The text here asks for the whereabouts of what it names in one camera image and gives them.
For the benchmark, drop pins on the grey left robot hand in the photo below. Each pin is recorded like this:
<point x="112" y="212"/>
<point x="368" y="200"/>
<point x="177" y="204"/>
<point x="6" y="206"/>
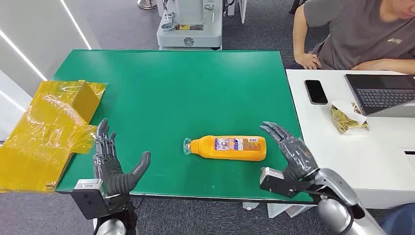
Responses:
<point x="112" y="172"/>

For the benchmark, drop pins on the grey laptop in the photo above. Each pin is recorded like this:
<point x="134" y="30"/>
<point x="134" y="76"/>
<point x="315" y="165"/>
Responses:
<point x="382" y="94"/>

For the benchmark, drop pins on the white stand leg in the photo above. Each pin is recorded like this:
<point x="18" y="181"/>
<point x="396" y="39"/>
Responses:
<point x="242" y="9"/>

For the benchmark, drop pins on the white table leg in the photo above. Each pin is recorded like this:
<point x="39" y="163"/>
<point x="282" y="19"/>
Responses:
<point x="282" y="210"/>

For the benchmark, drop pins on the person's left hand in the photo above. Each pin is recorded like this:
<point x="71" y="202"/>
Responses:
<point x="371" y="65"/>

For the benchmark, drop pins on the person's right forearm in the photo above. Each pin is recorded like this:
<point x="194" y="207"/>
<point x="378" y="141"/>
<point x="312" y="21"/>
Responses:
<point x="300" y="40"/>

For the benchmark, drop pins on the orange plastic bottle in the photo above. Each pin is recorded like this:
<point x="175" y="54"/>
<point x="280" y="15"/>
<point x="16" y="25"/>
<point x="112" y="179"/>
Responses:
<point x="227" y="154"/>

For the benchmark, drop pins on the black smartphone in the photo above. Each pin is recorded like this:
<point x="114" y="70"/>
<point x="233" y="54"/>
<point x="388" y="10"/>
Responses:
<point x="316" y="92"/>

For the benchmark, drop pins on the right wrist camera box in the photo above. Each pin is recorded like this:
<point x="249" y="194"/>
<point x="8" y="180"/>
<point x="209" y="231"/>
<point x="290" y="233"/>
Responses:
<point x="278" y="185"/>

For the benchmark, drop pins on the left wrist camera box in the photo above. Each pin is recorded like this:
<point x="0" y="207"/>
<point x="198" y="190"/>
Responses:
<point x="89" y="199"/>

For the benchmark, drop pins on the person's right hand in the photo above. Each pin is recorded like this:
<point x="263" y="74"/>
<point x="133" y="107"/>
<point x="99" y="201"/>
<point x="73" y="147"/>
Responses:
<point x="307" y="61"/>

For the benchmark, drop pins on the yellow taped cardboard box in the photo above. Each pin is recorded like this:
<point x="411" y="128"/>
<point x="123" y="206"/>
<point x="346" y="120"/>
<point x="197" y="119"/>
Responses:
<point x="42" y="136"/>

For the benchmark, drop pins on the blue cloth item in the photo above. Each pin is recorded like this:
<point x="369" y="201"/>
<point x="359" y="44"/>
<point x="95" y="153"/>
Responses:
<point x="398" y="222"/>

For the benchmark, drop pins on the gold snack packet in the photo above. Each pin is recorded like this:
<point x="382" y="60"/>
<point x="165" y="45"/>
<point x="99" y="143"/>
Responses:
<point x="345" y="122"/>

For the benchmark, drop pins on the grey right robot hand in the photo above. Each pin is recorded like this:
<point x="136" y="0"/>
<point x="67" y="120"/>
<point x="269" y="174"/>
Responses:
<point x="296" y="155"/>

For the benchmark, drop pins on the chrome stand base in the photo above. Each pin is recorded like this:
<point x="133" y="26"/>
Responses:
<point x="146" y="4"/>

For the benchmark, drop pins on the white machine base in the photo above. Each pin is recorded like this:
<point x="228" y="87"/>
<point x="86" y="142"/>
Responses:
<point x="189" y="35"/>

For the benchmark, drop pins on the black chair base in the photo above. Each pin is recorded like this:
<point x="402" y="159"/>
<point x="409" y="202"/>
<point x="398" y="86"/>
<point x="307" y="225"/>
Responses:
<point x="295" y="6"/>

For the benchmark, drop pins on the person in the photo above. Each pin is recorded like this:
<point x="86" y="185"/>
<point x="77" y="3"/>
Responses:
<point x="356" y="32"/>

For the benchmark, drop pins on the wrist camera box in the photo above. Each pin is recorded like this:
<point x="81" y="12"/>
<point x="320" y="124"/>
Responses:
<point x="89" y="199"/>
<point x="278" y="185"/>

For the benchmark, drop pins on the person's left forearm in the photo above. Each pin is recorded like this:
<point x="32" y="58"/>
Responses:
<point x="402" y="65"/>

